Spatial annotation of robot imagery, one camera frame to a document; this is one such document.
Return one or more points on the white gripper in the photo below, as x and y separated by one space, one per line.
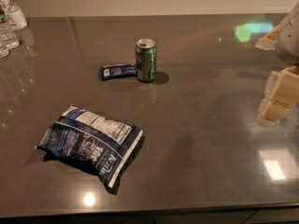
289 41

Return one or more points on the blue chip bag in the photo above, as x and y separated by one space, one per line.
91 141

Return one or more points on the green soda can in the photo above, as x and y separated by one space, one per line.
146 59

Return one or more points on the small blue snack packet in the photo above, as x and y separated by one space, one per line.
117 70

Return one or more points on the clear sanitizer pump bottle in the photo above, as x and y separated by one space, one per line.
14 15

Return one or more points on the clear plastic water bottle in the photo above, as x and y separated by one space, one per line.
6 32

